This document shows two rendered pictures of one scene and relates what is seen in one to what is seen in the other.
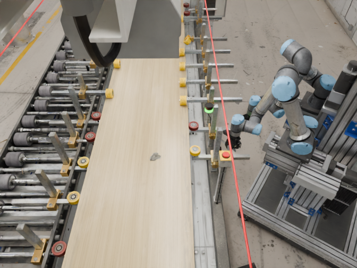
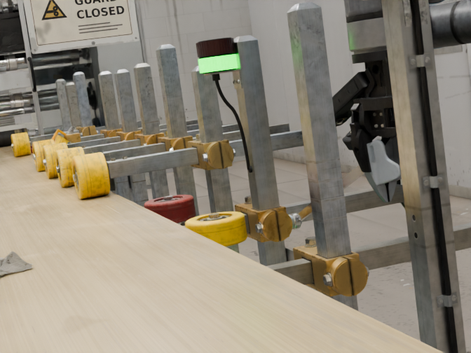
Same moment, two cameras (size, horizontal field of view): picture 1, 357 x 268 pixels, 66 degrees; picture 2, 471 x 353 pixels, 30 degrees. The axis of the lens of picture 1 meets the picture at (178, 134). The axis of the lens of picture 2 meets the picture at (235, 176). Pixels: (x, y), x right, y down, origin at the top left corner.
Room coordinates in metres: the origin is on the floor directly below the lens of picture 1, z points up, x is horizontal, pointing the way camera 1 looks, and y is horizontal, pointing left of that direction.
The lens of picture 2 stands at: (0.15, 0.19, 1.10)
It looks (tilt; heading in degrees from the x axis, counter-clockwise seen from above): 7 degrees down; 343
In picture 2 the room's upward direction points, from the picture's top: 8 degrees counter-clockwise
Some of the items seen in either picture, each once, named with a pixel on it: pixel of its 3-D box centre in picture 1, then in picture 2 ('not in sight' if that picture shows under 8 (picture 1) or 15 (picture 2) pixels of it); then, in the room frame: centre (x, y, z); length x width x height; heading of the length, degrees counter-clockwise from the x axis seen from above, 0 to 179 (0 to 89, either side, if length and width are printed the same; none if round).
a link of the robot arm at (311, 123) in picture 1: (305, 127); not in sight; (1.20, -0.80, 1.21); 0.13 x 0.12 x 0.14; 156
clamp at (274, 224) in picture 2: (211, 131); (261, 221); (1.50, -0.27, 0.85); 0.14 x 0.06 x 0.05; 0
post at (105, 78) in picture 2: (202, 44); (116, 152); (2.73, -0.26, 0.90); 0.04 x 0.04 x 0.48; 0
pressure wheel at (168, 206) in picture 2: (193, 128); (173, 231); (1.52, -0.12, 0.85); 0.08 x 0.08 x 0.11
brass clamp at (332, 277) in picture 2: (214, 159); (329, 269); (1.25, -0.27, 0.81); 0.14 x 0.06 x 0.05; 0
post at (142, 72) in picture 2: (205, 72); (155, 162); (2.23, -0.27, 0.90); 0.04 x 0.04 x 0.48; 0
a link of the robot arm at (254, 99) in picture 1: (254, 103); not in sight; (1.52, -0.56, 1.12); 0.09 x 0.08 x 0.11; 115
